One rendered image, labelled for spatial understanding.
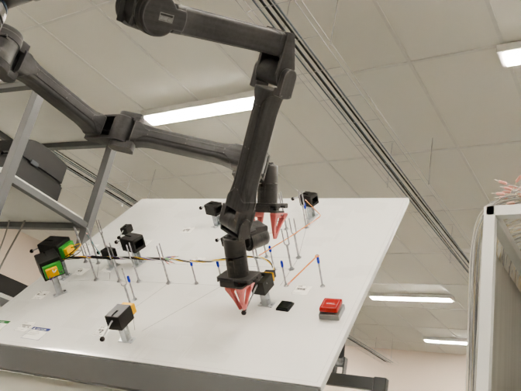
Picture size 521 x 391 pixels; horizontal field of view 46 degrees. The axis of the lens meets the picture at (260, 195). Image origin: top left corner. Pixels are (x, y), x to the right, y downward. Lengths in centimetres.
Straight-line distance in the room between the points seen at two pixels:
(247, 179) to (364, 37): 279
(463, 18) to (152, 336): 288
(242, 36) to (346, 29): 281
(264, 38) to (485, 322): 90
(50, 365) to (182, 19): 106
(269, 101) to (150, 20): 40
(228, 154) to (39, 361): 79
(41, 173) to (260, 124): 126
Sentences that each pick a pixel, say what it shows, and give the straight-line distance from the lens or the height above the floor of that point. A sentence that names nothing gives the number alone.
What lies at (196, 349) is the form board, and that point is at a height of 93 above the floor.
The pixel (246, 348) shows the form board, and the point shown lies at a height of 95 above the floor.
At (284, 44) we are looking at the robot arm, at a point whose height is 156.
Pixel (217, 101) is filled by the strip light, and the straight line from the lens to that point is 507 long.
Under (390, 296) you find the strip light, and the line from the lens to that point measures 950.
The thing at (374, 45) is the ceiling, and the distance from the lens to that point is 427.
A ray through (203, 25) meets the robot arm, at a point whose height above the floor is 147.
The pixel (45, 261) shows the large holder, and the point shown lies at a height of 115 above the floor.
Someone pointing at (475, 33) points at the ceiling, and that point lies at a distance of 415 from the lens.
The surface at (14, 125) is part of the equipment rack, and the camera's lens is 295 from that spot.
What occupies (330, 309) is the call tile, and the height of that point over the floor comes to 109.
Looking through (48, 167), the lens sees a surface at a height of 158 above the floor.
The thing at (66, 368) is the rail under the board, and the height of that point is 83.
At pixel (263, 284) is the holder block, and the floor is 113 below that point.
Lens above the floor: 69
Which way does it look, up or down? 23 degrees up
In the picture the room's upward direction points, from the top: 11 degrees clockwise
